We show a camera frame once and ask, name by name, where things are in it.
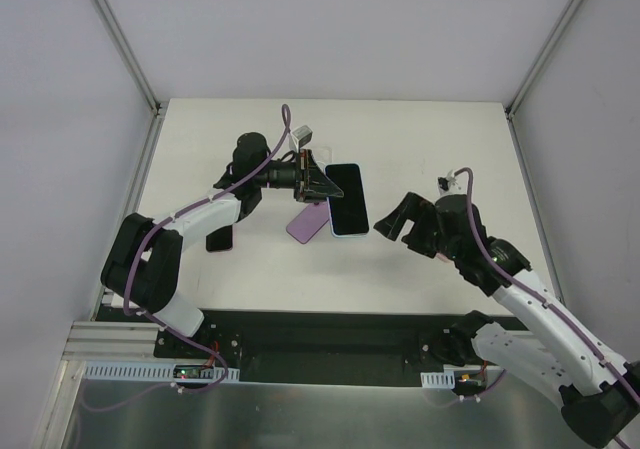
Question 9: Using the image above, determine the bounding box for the purple phone black screen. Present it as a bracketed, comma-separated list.
[286, 202, 329, 244]

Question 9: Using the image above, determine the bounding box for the pink phone case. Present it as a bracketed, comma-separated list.
[436, 253, 452, 263]

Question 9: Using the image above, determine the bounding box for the clear purple phone case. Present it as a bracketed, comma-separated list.
[312, 146, 333, 169]

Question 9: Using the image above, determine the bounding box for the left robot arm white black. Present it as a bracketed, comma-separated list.
[100, 126, 344, 358]

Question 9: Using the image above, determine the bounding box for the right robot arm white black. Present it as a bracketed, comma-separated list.
[374, 192, 639, 448]

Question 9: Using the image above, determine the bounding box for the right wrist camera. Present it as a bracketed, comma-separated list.
[437, 171, 461, 195]

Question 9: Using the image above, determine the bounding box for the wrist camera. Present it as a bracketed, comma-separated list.
[437, 171, 461, 195]
[289, 125, 313, 152]

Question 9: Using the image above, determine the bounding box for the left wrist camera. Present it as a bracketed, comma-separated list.
[289, 125, 313, 152]

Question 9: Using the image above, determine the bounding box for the left aluminium corner post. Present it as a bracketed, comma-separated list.
[74, 0, 169, 118]

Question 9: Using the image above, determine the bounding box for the aluminium corner post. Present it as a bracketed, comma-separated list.
[503, 0, 609, 120]
[74, 0, 169, 118]

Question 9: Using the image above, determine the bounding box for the right white cable duct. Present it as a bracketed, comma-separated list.
[420, 370, 456, 390]

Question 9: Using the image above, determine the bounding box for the white cable duct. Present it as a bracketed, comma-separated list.
[84, 361, 240, 384]
[420, 370, 456, 390]

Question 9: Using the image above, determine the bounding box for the left white cable duct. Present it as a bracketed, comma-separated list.
[84, 361, 240, 384]

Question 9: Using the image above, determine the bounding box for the right aluminium corner post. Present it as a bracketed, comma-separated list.
[503, 0, 609, 120]

